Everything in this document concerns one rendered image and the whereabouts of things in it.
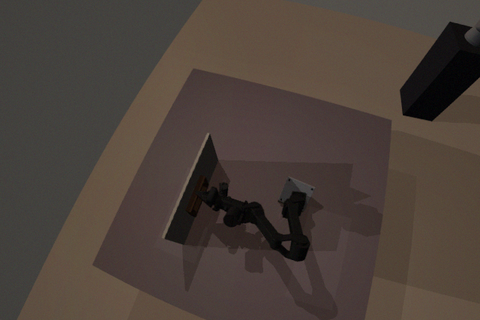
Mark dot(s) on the dark brown picture frame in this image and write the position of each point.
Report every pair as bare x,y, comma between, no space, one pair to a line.
195,202

